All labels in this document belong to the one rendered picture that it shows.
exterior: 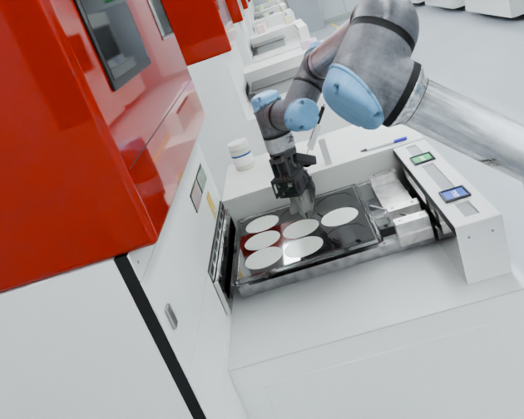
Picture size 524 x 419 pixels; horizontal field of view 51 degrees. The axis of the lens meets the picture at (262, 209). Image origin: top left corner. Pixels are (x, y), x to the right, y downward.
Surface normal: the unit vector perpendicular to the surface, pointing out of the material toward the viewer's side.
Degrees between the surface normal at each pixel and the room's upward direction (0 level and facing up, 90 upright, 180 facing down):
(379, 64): 66
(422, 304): 0
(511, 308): 90
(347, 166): 90
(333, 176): 90
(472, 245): 90
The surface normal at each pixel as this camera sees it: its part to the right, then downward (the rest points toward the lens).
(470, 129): -0.07, 0.27
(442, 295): -0.32, -0.87
